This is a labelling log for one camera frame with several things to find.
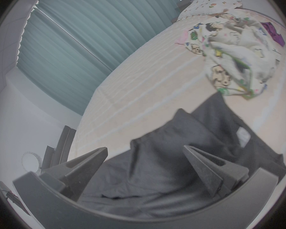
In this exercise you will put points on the blue-green curtain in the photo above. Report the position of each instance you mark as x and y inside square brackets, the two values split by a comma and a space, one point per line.
[109, 15]
[52, 63]

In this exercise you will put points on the grey bedside table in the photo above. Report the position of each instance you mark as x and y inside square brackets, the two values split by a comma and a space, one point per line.
[183, 2]

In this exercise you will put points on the purple garment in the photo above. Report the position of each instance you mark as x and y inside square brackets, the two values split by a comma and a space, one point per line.
[274, 33]

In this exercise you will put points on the white printed pillow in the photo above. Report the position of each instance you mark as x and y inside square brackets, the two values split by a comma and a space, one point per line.
[205, 7]

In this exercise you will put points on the black chest of drawers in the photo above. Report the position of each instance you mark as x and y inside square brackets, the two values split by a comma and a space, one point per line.
[62, 144]

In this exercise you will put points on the pink garment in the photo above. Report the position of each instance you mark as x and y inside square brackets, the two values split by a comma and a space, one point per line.
[183, 36]

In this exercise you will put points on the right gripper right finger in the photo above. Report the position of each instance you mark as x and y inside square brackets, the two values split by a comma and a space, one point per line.
[206, 173]

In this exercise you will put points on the black T-shirt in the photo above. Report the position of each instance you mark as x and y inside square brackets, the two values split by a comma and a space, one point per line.
[169, 151]

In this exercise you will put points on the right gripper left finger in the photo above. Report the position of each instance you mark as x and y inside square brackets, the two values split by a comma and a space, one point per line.
[84, 173]

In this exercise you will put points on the bed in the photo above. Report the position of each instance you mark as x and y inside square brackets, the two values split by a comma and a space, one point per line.
[157, 75]

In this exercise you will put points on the white printed garment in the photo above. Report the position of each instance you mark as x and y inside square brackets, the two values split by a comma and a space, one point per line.
[240, 51]

